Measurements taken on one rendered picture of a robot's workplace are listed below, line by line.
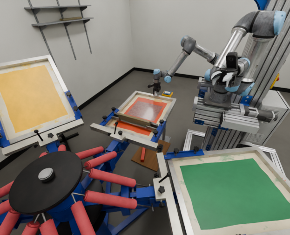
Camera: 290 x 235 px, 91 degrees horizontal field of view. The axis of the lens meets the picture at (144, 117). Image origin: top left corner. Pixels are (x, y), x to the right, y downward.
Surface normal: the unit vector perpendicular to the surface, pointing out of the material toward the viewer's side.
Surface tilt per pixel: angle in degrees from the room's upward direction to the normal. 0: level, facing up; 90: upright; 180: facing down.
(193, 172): 0
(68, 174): 0
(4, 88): 32
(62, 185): 0
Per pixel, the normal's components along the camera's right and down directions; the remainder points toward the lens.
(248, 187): -0.03, -0.78
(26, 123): 0.29, -0.40
